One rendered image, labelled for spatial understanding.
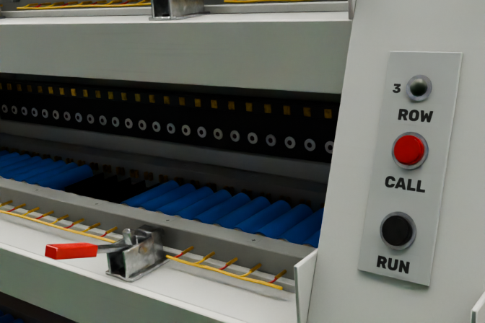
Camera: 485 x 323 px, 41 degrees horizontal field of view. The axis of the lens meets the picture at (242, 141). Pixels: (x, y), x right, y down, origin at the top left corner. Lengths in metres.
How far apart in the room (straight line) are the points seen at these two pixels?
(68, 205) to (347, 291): 0.30
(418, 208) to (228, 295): 0.15
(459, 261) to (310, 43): 0.16
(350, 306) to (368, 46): 0.15
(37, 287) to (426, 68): 0.35
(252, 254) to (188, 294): 0.05
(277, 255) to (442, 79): 0.17
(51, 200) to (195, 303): 0.21
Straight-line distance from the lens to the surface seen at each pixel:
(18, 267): 0.58
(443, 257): 0.35
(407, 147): 0.36
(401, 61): 0.37
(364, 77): 0.38
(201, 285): 0.46
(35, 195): 0.63
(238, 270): 0.47
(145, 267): 0.49
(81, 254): 0.45
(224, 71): 0.45
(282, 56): 0.42
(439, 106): 0.36
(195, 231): 0.49
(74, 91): 0.77
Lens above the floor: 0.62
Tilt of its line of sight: 3 degrees up
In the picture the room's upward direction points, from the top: 9 degrees clockwise
